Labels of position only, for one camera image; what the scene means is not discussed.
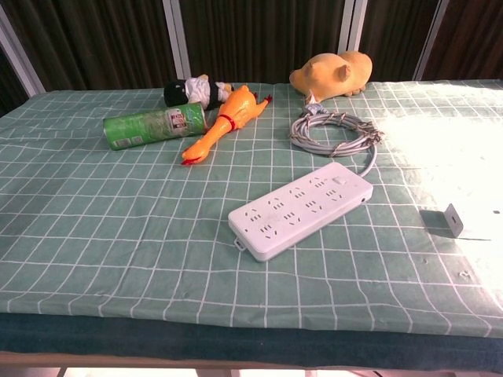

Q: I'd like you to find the white power strip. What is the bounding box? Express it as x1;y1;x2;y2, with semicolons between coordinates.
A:
227;162;374;263

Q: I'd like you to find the white plug adapter cube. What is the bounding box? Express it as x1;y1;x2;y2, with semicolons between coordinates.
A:
420;203;464;238

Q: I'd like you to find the orange rubber chicken toy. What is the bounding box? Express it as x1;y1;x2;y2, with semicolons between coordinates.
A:
180;84;274;166

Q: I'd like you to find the black white plush doll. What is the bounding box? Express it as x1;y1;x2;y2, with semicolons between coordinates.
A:
163;74;233;112

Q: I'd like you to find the green chips can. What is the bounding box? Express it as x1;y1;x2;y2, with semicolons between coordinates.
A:
102;102;207;152

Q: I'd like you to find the green checkered tablecloth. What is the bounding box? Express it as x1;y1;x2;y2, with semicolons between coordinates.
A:
0;79;503;339

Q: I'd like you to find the yellow plush animal toy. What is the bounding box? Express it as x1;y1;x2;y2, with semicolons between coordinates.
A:
289;50;373;104

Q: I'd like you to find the dark brown curtain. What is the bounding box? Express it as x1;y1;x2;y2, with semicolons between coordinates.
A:
0;0;503;115

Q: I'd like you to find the grey cable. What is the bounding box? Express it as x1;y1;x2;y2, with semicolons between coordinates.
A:
290;102;384;178

